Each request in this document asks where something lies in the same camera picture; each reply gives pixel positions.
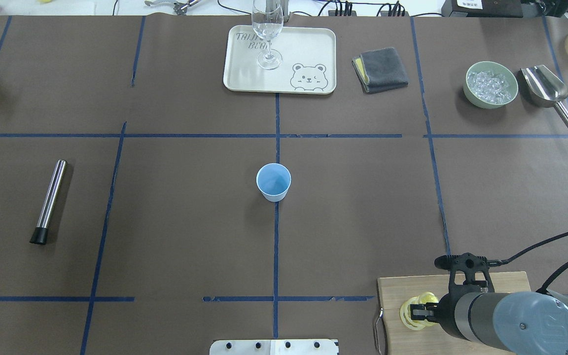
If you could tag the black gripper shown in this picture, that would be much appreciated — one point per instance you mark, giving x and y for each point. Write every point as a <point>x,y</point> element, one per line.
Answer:
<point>445,309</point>

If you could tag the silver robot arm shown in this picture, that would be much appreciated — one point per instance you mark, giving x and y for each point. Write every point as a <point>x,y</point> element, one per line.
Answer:
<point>524,323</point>

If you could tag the light blue plastic cup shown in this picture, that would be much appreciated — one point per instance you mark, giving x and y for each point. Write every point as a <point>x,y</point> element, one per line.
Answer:
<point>273,181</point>

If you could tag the bamboo cutting board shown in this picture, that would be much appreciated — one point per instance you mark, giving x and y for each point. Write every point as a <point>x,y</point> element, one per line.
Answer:
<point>403,337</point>

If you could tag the green bowl of ice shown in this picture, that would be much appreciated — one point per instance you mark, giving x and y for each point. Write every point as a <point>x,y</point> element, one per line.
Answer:
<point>489,85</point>

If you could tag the stainless steel ice scoop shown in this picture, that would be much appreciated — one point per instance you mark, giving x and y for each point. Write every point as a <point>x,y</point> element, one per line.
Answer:
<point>546,89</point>

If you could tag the grey folded cloth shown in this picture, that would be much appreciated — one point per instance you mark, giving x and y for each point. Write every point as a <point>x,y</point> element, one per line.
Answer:
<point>380,70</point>

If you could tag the cream bear serving tray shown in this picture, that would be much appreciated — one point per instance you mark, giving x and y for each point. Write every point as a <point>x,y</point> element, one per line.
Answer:
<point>308,66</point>

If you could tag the clear wine glass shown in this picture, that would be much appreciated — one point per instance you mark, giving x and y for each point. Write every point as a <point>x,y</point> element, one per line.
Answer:
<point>267,22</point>

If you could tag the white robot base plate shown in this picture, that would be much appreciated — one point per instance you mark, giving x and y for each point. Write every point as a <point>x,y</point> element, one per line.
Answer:
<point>275,347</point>

